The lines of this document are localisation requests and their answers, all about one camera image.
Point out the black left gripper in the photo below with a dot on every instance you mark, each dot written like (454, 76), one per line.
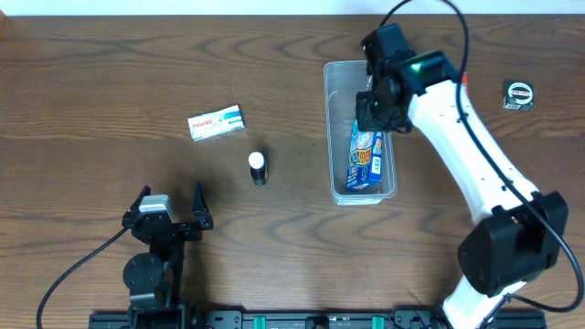
(178, 227)

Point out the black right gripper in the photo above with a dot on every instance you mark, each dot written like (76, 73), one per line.
(366, 110)

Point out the blue Kool Fever box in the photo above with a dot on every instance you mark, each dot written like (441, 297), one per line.
(364, 160)

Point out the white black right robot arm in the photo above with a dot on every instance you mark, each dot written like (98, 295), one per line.
(516, 228)

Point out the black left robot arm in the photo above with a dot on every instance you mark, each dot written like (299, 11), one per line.
(154, 277)

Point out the clear plastic container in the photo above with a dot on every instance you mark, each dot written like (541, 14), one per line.
(342, 81)

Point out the black bottle white cap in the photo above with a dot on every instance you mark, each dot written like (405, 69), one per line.
(258, 168)

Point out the white green Panadol box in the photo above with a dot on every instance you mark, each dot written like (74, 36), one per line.
(215, 123)

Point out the dark green small box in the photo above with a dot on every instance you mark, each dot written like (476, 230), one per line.
(518, 95)

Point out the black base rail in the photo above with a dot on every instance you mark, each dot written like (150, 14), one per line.
(400, 318)

